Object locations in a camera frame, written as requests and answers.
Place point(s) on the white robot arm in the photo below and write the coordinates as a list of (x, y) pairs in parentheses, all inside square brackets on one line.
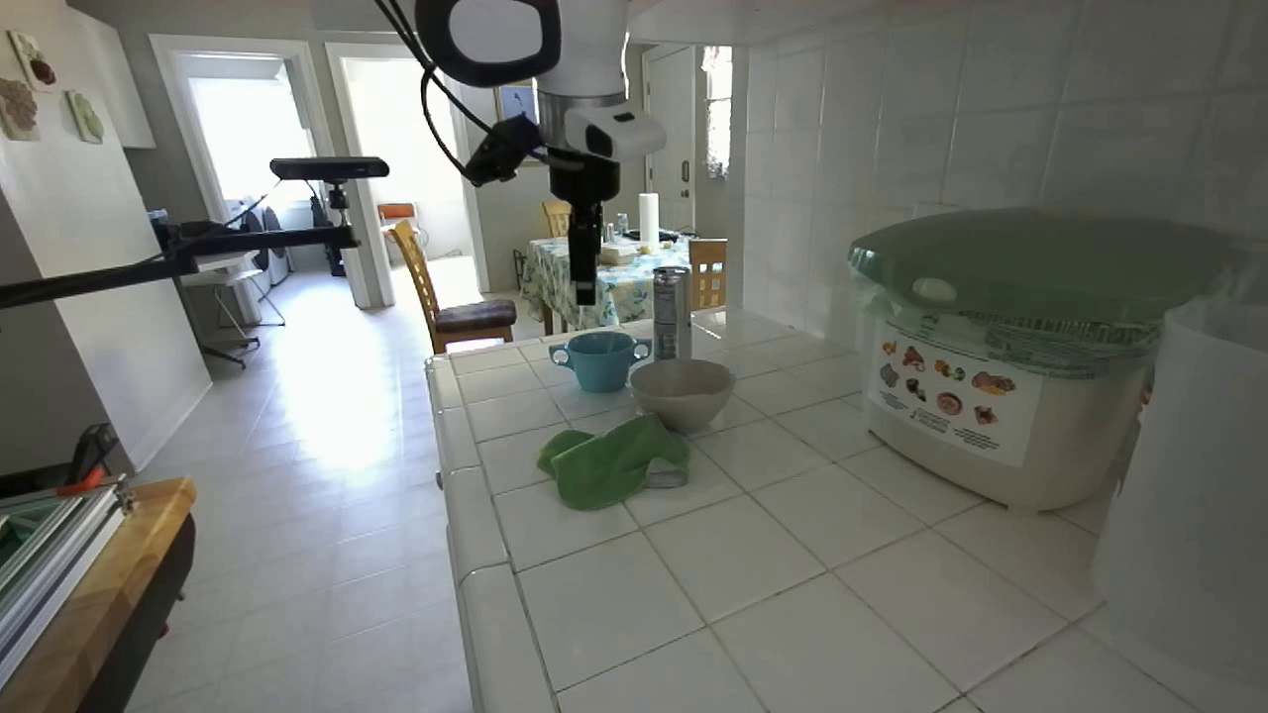
[(573, 49)]

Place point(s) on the white bowl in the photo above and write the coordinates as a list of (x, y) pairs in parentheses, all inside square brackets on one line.
[(682, 392)]

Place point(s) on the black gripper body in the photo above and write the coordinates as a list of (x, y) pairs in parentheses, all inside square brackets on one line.
[(589, 148)]

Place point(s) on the silver metal can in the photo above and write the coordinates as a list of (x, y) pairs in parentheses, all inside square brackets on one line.
[(673, 309)]

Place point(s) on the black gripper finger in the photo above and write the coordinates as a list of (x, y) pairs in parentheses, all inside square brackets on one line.
[(585, 272)]

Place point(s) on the white paper towel roll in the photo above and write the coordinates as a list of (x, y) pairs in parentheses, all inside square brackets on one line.
[(646, 219)]

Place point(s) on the blue ceramic cup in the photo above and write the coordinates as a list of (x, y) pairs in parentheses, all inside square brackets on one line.
[(600, 363)]

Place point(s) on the white appliance with green lid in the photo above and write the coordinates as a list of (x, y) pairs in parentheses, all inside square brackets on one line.
[(1009, 352)]

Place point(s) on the dining table with tablecloth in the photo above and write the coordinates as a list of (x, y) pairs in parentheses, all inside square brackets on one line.
[(622, 282)]

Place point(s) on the white cylindrical container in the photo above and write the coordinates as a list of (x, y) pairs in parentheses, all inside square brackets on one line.
[(1184, 558)]

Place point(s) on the green cloth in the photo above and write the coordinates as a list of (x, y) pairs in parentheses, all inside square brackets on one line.
[(603, 469)]

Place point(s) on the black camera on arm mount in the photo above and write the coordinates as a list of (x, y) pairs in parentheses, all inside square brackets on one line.
[(184, 251)]

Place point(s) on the wooden table with rail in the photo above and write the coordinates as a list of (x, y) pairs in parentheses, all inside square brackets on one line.
[(87, 577)]

